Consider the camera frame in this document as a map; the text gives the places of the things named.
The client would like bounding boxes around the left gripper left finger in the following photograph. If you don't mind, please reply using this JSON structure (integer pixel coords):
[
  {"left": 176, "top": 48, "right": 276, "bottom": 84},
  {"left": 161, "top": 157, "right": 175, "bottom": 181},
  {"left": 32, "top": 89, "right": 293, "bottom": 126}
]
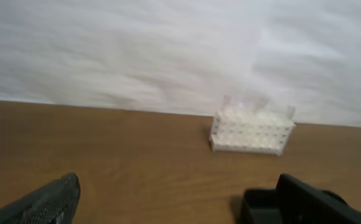
[{"left": 0, "top": 172, "right": 82, "bottom": 224}]

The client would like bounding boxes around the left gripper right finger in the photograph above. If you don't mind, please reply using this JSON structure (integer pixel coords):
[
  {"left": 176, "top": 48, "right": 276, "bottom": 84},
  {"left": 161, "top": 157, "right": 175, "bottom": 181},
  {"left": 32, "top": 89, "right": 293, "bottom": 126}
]
[{"left": 275, "top": 173, "right": 361, "bottom": 224}]

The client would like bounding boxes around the white test tube rack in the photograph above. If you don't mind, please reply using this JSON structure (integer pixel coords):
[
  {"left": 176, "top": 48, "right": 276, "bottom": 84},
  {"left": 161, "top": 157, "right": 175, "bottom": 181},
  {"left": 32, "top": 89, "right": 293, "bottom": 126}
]
[{"left": 209, "top": 107, "right": 297, "bottom": 156}]

